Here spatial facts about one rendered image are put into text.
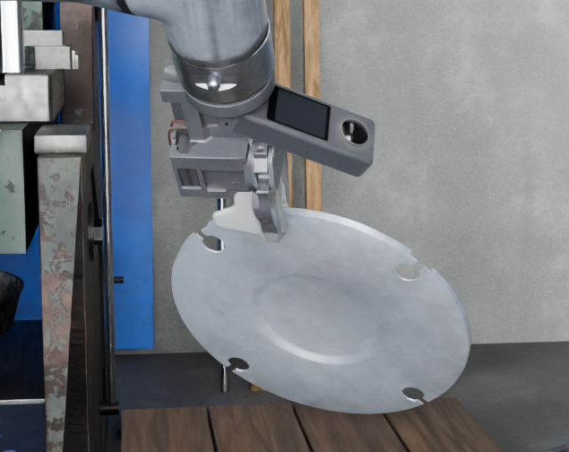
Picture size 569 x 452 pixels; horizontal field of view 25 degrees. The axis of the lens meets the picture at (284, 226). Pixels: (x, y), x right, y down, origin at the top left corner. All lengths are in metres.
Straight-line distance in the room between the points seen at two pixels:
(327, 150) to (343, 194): 1.98
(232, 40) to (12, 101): 0.74
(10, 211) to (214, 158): 0.57
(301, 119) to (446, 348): 0.31
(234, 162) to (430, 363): 0.32
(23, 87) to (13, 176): 0.13
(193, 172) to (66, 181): 0.46
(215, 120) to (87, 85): 0.97
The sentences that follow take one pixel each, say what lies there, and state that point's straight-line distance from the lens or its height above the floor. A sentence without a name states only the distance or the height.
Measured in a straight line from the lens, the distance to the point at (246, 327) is 1.27.
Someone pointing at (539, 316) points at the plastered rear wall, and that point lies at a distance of 3.16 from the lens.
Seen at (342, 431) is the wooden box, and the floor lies 0.35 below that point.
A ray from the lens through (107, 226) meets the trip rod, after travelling 2.12.
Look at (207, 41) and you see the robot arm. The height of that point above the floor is 0.76.
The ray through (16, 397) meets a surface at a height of 0.31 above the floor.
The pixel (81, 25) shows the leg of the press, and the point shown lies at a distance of 2.01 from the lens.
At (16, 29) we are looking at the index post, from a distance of 1.64.
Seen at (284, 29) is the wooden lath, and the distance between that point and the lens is 2.72.
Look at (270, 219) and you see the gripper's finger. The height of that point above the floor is 0.62.
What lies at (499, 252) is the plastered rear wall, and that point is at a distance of 3.09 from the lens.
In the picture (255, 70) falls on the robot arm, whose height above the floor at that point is 0.74.
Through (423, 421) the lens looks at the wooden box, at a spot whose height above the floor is 0.35.
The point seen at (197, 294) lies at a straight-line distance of 1.25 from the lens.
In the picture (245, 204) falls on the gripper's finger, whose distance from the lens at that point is 1.09.
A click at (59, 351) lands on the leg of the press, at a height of 0.40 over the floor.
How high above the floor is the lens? 0.79
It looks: 10 degrees down
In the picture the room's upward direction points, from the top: straight up
